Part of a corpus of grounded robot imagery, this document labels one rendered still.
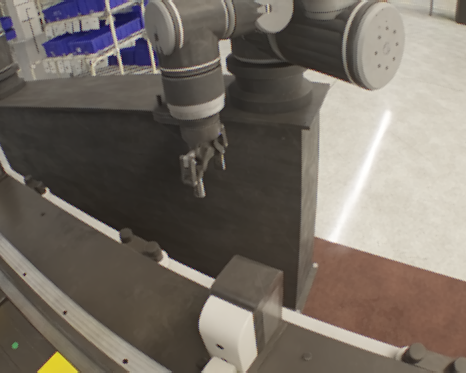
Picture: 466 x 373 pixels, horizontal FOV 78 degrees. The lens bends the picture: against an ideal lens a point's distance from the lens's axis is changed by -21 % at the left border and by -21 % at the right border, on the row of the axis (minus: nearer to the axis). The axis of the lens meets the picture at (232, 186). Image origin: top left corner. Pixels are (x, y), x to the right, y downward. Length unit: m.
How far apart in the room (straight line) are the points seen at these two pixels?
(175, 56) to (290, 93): 0.46
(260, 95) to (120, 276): 0.58
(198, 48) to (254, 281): 0.36
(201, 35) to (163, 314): 0.44
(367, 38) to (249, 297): 0.49
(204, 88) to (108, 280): 0.37
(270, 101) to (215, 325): 0.66
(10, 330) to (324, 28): 0.72
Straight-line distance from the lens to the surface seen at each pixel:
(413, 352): 0.52
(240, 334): 0.38
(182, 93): 0.59
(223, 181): 1.13
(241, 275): 0.40
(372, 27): 0.68
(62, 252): 0.73
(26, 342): 0.46
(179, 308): 0.55
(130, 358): 0.40
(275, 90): 0.94
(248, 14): 0.61
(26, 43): 4.64
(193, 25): 0.56
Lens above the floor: 1.33
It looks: 38 degrees down
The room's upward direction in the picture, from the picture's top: 8 degrees counter-clockwise
